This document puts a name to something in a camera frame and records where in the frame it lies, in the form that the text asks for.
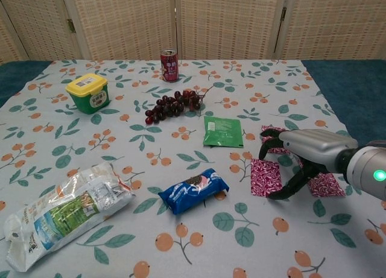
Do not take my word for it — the red drink can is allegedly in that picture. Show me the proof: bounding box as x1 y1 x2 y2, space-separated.
160 48 179 84

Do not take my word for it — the green foil sachet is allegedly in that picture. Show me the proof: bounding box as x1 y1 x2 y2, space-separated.
202 115 244 148

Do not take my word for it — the pink patterned sachet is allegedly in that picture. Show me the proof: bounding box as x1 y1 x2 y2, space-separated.
297 159 347 198
250 157 283 197

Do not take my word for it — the green tub with yellow lid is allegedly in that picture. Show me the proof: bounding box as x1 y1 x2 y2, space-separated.
65 73 110 115

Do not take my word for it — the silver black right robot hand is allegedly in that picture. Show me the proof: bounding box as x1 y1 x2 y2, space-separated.
258 126 359 200

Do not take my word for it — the bunch of dark red grapes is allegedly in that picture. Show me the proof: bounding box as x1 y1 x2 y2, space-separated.
145 85 214 125

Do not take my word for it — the white snack bag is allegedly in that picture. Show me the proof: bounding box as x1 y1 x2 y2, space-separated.
3 161 136 273

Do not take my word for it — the blue cookie packet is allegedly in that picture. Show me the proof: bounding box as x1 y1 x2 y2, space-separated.
157 168 230 215

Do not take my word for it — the woven bamboo screen panel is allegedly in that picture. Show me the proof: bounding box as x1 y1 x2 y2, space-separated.
0 2 30 65
62 0 179 61
273 0 386 61
174 0 287 61
0 0 90 62

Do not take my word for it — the floral print tablecloth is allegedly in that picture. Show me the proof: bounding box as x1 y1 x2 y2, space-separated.
0 59 386 278

